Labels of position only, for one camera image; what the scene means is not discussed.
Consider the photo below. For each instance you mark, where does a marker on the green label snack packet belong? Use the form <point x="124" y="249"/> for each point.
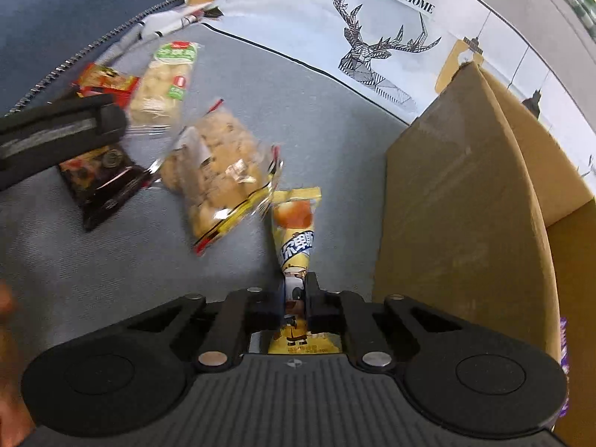
<point x="158" y="88"/>

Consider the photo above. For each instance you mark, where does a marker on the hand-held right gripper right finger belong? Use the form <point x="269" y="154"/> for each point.
<point x="316" y="307"/>

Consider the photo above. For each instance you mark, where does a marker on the brown cardboard box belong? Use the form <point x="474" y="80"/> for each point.
<point x="456" y="219"/>

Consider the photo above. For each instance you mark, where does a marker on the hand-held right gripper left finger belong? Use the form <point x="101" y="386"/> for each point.
<point x="267" y="307"/>

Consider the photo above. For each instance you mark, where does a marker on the clear biscuit packet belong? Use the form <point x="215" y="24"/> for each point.
<point x="219" y="167"/>

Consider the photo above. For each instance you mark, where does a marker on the yellow snack packet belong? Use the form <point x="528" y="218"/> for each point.
<point x="295" y="242"/>

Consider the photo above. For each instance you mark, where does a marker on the dark snack packet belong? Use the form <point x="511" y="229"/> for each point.
<point x="105" y="186"/>

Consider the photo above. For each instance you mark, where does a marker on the blue quilt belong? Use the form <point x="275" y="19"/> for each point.
<point x="60" y="9"/>

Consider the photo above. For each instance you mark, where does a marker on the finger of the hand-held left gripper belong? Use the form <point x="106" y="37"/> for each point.
<point x="56" y="149"/>

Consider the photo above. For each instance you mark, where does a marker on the red snack packet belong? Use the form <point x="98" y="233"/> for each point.
<point x="105" y="81"/>

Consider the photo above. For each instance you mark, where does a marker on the person's left forearm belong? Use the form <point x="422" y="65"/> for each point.
<point x="9" y="382"/>

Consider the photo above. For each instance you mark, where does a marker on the pile of mixed snacks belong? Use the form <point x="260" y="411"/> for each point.
<point x="564" y="368"/>

